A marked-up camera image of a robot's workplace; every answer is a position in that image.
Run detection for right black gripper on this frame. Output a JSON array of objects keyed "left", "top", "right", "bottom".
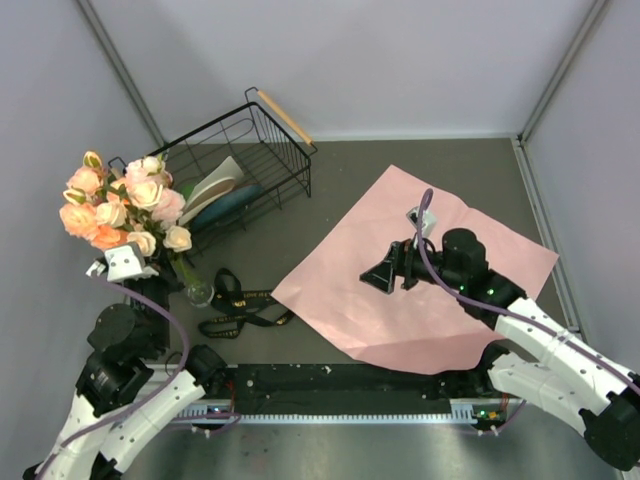
[{"left": 361, "top": 231, "right": 465, "bottom": 293}]

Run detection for pink wrapping paper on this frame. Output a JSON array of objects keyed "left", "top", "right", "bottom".
[{"left": 271, "top": 165, "right": 561, "bottom": 377}]

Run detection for black ribbon gold lettering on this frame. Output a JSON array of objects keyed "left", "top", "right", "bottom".
[{"left": 197, "top": 268, "right": 295, "bottom": 340}]

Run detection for small pink rose sprig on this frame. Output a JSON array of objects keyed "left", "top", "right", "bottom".
[{"left": 87, "top": 177, "right": 193, "bottom": 292}]

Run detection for pale pink peony stem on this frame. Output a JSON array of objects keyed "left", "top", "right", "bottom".
[{"left": 125, "top": 156, "right": 186, "bottom": 228}]

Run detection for eucalyptus pink flower sprig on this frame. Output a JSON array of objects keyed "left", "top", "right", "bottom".
[{"left": 59, "top": 201, "right": 128, "bottom": 251}]

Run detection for peach rose flower stem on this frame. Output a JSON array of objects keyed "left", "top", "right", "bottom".
[{"left": 62, "top": 151, "right": 124, "bottom": 206}]

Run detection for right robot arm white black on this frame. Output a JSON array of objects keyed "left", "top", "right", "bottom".
[{"left": 359, "top": 228, "right": 639, "bottom": 471}]

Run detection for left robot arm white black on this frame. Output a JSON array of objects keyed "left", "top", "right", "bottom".
[{"left": 22, "top": 277, "right": 227, "bottom": 479}]

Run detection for clear glass vase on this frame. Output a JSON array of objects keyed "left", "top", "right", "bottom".
[{"left": 185, "top": 281, "right": 215, "bottom": 308}]

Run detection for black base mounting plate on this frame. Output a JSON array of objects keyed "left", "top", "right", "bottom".
[{"left": 226, "top": 364, "right": 488, "bottom": 399}]

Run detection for dark teal plate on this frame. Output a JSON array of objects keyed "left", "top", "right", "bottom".
[{"left": 189, "top": 184, "right": 264, "bottom": 231}]

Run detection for white plate in basket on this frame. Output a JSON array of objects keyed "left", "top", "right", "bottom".
[{"left": 180, "top": 156, "right": 244, "bottom": 202}]

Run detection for cream plate in basket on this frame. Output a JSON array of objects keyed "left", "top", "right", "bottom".
[{"left": 179, "top": 177, "right": 236, "bottom": 225}]

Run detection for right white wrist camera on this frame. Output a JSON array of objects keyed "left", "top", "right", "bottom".
[{"left": 406, "top": 206, "right": 437, "bottom": 238}]

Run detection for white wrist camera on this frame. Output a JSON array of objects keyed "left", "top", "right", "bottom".
[
  {"left": 406, "top": 206, "right": 437, "bottom": 238},
  {"left": 85, "top": 243, "right": 159, "bottom": 283}
]

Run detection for grey slotted cable duct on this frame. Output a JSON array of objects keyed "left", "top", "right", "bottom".
[{"left": 172, "top": 402, "right": 506, "bottom": 426}]

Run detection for black wire basket wooden handles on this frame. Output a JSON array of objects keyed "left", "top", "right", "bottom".
[{"left": 108, "top": 87, "right": 319, "bottom": 256}]

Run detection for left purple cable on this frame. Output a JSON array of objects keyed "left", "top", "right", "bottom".
[{"left": 34, "top": 277, "right": 241, "bottom": 480}]

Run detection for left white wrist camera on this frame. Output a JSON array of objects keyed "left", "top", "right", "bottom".
[{"left": 85, "top": 243, "right": 159, "bottom": 283}]

